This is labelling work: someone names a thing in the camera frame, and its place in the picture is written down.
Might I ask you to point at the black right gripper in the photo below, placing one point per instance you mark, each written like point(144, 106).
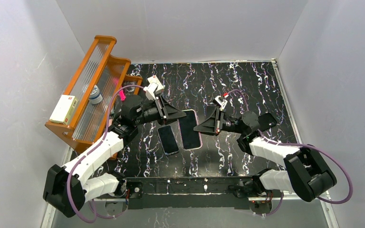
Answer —
point(217, 121)

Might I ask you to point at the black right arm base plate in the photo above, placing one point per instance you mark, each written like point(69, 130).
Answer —
point(263, 202)

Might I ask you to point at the blue smartphone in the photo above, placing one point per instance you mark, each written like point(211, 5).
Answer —
point(168, 140)

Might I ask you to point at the white and green box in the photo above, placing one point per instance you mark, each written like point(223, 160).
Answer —
point(64, 109)

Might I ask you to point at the small white carton box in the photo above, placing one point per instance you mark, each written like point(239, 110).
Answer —
point(155, 85)

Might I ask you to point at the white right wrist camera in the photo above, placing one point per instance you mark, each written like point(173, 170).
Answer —
point(221, 102)

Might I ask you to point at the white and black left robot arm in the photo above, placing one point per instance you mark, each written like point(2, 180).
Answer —
point(69, 187)

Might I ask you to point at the pink marker pen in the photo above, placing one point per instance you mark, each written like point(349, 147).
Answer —
point(122, 95)

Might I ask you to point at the white and blue tape roll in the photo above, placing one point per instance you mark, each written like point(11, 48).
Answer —
point(95, 96)

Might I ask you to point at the black phone case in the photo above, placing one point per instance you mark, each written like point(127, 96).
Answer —
point(266, 121)

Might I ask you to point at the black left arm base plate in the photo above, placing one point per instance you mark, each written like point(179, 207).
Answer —
point(120, 199)

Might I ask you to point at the orange wooden shelf rack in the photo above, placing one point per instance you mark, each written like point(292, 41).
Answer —
point(80, 116)

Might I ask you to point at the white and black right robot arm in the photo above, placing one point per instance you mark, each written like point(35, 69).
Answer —
point(306, 173)

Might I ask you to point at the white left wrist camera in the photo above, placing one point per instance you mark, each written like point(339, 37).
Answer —
point(149, 95)

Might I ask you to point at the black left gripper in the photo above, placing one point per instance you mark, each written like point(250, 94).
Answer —
point(162, 109)

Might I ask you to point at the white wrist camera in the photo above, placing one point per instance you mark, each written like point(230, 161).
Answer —
point(149, 95)
point(221, 102)

